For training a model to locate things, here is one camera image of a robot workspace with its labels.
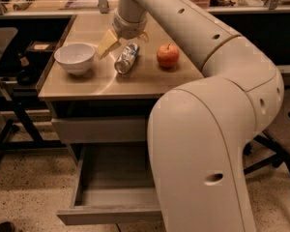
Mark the red apple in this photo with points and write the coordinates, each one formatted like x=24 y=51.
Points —
x=168 y=55

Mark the white ceramic bowl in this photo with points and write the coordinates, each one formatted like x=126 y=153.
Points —
x=75 y=58

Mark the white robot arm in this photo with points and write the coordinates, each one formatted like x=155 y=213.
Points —
x=197 y=131

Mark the black office chair right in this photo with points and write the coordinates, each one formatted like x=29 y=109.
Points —
x=276 y=137

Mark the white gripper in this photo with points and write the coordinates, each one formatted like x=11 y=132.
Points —
x=130 y=27

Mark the silver blue redbull can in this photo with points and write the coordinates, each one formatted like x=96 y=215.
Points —
x=126 y=59

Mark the dark bottle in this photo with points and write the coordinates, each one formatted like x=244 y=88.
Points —
x=29 y=73

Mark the closed top drawer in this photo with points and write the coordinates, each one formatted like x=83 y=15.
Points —
x=100 y=129

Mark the black shoe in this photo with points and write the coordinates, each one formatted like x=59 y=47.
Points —
x=7 y=227

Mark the open middle drawer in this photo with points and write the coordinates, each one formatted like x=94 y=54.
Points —
x=113 y=184

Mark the grey drawer cabinet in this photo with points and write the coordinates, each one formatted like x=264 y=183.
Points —
x=102 y=92

